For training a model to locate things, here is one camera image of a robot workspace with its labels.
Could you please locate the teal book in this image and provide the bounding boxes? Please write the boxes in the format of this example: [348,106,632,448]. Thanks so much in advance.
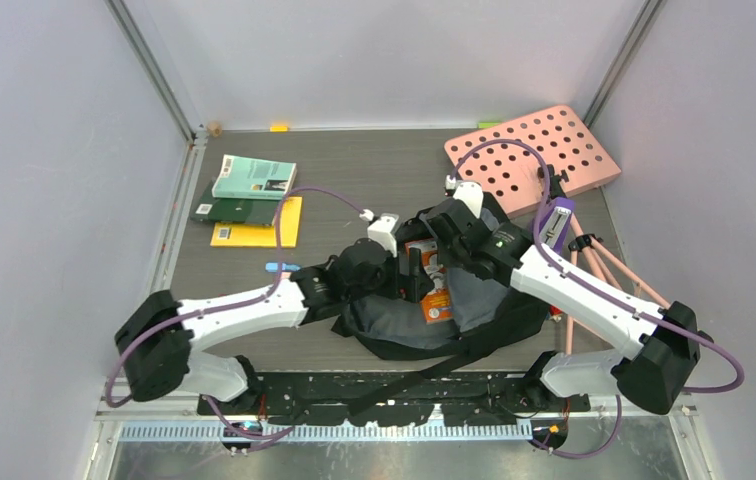
[212,155,297,201]

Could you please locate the small wooden cork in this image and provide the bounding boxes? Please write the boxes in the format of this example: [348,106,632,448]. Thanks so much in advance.
[206,121,223,137]

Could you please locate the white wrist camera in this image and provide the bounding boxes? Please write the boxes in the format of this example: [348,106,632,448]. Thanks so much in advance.
[359,209,399,257]
[444,175,484,218]

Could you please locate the pink tripod legs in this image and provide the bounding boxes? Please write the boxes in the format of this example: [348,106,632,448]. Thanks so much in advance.
[556,188,668,354]

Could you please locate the purple metronome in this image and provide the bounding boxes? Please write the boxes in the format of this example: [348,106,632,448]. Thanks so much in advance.
[538,197,575,254]

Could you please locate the black backpack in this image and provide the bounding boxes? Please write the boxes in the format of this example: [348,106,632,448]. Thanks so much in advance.
[331,192,552,415]

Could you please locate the yellow book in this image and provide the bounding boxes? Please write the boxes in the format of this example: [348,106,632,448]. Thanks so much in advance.
[210,197,303,248]

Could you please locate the green block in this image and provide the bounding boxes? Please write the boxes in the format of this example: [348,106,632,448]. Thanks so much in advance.
[476,121,503,129]

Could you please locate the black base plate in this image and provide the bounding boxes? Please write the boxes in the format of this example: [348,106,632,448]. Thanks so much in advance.
[215,371,590,427]

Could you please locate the slotted aluminium rail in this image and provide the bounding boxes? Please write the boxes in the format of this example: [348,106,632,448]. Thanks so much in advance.
[118,419,553,443]

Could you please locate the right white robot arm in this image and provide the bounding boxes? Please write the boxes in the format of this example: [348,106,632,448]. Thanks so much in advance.
[396,198,713,415]

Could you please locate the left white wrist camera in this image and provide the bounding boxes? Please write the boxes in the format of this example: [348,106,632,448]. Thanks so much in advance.
[359,209,399,257]

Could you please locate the blue eraser pen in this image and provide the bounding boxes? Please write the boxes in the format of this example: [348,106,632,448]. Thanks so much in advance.
[265,262,301,273]

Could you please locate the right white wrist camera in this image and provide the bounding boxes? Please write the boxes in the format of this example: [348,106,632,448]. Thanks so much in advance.
[444,175,484,218]

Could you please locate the dark green book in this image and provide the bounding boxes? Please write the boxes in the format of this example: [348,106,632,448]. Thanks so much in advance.
[189,180,278,226]

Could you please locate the pink perforated stand board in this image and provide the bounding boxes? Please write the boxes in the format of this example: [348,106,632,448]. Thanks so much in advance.
[444,105,621,217]

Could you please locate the orange book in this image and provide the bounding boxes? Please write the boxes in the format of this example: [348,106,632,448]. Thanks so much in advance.
[405,239,453,324]

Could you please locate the colourful toy train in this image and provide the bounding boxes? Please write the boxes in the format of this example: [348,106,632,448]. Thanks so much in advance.
[549,305,564,322]

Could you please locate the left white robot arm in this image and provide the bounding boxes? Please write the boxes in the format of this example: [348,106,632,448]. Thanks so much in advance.
[109,238,434,414]

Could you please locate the yellow block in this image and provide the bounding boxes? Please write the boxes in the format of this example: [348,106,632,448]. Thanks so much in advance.
[269,124,290,133]

